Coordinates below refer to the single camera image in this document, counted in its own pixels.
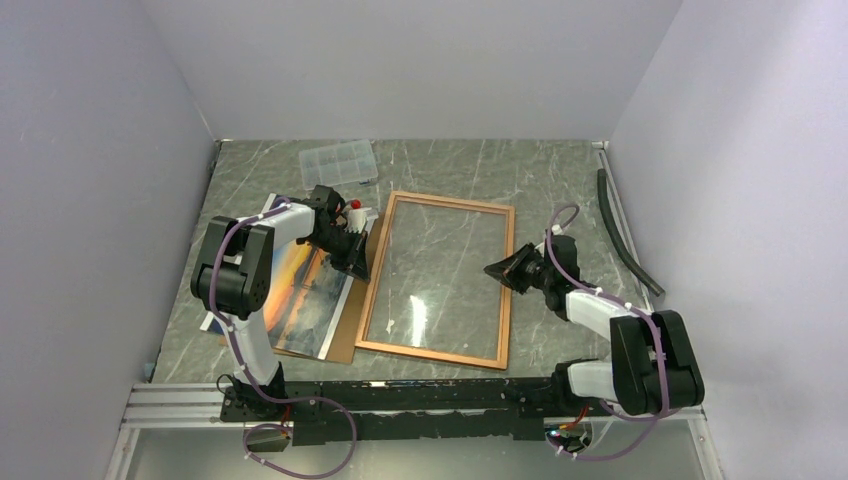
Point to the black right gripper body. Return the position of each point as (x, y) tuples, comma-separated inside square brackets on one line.
[(540, 275)]

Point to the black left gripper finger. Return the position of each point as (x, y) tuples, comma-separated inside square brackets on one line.
[(352, 263), (366, 250)]

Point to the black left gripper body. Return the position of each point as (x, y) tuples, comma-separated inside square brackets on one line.
[(335, 239)]

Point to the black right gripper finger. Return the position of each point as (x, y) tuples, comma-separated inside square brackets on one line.
[(512, 282), (521, 260)]

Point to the sunset photo print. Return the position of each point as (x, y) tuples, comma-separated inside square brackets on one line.
[(288, 269)]

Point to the wooden picture frame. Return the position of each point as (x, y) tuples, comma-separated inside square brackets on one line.
[(507, 318)]

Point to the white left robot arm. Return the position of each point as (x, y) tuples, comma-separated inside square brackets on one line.
[(232, 276)]

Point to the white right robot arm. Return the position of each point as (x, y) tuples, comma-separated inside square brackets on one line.
[(651, 369)]

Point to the clear plastic organizer box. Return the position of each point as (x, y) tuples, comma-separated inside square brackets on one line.
[(338, 164)]

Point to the brown backing board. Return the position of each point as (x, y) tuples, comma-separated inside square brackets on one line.
[(351, 318)]

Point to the black foam tube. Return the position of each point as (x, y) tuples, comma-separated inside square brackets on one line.
[(618, 242)]

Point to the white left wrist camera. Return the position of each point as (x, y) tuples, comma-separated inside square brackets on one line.
[(357, 217)]

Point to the aluminium extrusion rail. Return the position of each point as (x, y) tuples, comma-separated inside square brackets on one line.
[(173, 431)]

